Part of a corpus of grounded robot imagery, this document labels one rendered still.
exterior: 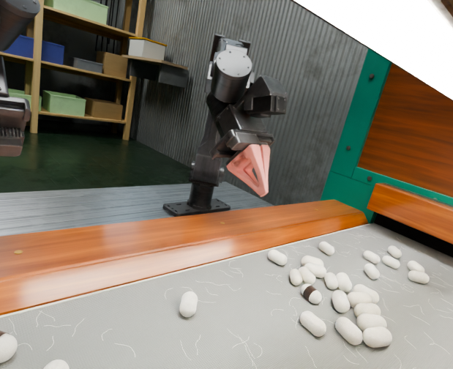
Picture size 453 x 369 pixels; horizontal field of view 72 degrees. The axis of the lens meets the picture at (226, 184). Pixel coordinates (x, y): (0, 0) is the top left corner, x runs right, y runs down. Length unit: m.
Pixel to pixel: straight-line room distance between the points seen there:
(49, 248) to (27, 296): 0.07
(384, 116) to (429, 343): 0.59
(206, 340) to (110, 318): 0.10
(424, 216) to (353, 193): 0.21
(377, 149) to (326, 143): 1.97
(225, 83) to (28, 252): 0.35
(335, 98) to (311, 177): 0.72
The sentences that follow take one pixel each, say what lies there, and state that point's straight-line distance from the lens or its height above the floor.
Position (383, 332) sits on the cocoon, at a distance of 0.45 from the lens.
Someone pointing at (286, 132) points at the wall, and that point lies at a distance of 3.11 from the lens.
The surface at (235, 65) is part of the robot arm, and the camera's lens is 0.50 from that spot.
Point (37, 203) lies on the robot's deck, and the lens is 0.81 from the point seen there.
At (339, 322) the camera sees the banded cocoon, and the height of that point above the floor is 0.76.
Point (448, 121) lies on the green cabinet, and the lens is 0.90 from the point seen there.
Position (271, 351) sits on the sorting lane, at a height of 0.74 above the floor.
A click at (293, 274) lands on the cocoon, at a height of 0.76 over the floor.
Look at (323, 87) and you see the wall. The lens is 2.98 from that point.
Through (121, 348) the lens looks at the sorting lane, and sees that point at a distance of 0.35.
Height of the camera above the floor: 0.98
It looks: 16 degrees down
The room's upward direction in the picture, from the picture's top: 13 degrees clockwise
